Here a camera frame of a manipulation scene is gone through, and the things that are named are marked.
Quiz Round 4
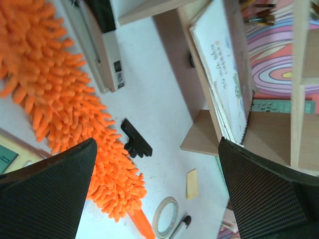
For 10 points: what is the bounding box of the yellow sticky note pad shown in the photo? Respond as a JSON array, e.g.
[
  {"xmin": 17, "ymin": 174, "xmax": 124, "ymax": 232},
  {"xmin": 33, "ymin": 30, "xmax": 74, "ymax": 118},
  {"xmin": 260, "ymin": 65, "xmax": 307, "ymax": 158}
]
[{"xmin": 186, "ymin": 169, "xmax": 199, "ymax": 200}]

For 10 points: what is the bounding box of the green plastic file organizer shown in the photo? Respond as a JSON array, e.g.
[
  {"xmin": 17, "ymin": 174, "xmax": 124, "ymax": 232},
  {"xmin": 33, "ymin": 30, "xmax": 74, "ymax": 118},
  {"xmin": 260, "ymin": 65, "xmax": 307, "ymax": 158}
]
[{"xmin": 251, "ymin": 99, "xmax": 316, "ymax": 114}]

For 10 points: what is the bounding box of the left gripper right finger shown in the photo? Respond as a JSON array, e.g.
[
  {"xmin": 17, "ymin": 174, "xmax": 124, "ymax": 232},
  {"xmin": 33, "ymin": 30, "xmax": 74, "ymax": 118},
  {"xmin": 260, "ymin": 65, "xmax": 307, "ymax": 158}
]
[{"xmin": 218, "ymin": 138, "xmax": 319, "ymax": 239}]

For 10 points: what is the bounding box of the yellow blue calculator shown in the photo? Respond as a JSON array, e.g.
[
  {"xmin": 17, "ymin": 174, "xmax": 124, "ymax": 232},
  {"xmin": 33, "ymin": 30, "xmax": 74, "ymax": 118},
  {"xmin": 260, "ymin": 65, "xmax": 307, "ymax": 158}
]
[{"xmin": 0, "ymin": 129, "xmax": 50, "ymax": 175}]

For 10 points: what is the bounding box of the spiral notebook under shelf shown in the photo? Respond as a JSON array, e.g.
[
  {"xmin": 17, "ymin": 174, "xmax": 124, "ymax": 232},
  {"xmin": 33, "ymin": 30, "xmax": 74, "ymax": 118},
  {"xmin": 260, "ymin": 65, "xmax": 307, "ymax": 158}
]
[{"xmin": 190, "ymin": 0, "xmax": 256, "ymax": 145}]

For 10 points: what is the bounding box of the black binder clip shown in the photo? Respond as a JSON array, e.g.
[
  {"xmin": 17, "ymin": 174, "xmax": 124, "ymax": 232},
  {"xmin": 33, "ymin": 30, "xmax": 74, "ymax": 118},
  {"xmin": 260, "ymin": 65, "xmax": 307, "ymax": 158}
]
[{"xmin": 121, "ymin": 119, "xmax": 153, "ymax": 158}]

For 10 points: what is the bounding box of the white black stapler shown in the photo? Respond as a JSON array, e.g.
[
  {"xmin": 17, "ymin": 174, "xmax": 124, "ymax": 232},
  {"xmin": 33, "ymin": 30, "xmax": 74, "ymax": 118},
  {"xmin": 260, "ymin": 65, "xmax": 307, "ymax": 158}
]
[{"xmin": 61, "ymin": 0, "xmax": 125, "ymax": 93}]

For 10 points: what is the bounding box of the orange chenille duster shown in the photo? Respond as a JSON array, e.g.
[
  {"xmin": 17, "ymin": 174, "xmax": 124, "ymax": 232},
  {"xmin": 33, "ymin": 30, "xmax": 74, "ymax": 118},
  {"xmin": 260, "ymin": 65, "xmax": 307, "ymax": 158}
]
[{"xmin": 0, "ymin": 0, "xmax": 155, "ymax": 239}]

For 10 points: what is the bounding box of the clear tape roll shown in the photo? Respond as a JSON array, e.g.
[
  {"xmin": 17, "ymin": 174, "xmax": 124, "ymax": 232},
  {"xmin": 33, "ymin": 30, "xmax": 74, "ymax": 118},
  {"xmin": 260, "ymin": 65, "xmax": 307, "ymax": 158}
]
[{"xmin": 152, "ymin": 196, "xmax": 179, "ymax": 239}]

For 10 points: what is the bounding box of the wooden bookshelf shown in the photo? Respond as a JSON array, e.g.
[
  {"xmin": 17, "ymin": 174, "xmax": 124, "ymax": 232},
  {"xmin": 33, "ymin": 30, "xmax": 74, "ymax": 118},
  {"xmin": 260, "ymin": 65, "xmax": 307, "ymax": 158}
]
[{"xmin": 118, "ymin": 0, "xmax": 319, "ymax": 174}]

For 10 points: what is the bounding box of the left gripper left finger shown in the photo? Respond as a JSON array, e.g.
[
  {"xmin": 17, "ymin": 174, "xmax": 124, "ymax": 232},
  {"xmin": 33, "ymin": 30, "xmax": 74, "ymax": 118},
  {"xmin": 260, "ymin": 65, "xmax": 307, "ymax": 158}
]
[{"xmin": 0, "ymin": 138, "xmax": 97, "ymax": 239}]

